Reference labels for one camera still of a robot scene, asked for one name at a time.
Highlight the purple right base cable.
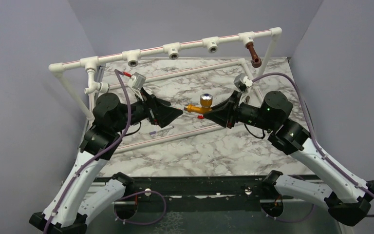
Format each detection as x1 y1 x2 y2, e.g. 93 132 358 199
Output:
260 189 314 223

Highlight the brown water faucet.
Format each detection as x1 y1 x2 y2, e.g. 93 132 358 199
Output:
245 42 262 68

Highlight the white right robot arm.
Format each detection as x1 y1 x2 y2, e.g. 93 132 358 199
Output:
204 91 374 227

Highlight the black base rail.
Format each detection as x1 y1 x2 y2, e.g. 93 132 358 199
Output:
114 175 279 213

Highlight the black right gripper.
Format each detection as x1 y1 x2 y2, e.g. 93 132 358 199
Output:
205 90 276 132

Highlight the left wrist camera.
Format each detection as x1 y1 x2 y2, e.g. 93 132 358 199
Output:
127 72 146 99

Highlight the white PVC pipe frame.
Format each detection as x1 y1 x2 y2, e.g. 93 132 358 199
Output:
48 27 283 157

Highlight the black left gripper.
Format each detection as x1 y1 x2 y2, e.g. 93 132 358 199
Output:
113 87 183 133

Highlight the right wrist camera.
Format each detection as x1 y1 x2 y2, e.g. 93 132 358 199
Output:
233 73 253 94

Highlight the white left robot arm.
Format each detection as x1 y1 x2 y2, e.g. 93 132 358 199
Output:
29 90 183 234

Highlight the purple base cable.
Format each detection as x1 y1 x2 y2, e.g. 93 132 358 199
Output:
260 189 314 223
113 190 168 226

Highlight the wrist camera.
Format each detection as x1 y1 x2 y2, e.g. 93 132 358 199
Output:
127 72 146 99
233 73 253 94

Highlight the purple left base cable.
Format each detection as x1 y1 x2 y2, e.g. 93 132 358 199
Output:
113 190 168 226

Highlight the purple capped white stick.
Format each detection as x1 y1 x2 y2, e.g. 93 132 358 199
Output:
149 125 174 135

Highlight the orange water faucet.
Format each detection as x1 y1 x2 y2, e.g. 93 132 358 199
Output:
184 93 213 114

